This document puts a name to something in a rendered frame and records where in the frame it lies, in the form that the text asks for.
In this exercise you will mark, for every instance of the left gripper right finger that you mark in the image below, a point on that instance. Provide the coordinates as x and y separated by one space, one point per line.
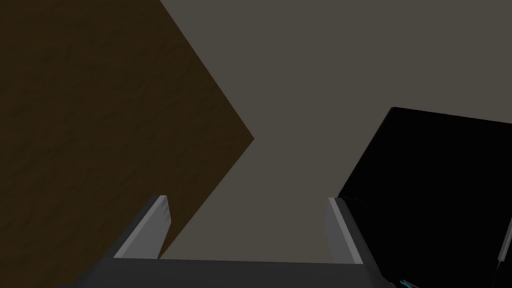
339 240

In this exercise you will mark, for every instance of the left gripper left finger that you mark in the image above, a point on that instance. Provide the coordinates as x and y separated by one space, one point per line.
146 236

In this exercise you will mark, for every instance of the black box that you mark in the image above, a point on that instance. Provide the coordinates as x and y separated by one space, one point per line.
440 180

